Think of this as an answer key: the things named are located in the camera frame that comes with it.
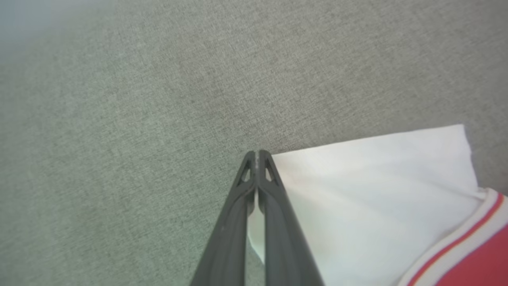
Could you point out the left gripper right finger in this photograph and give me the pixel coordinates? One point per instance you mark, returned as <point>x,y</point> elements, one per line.
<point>283,238</point>

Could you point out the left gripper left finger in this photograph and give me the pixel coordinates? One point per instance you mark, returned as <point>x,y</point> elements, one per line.
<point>226,238</point>

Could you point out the grey fabric sofa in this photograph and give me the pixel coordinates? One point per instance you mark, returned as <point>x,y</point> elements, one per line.
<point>139,119</point>

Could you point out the red and white jersey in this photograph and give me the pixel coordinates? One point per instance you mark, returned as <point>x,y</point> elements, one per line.
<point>377,198</point>

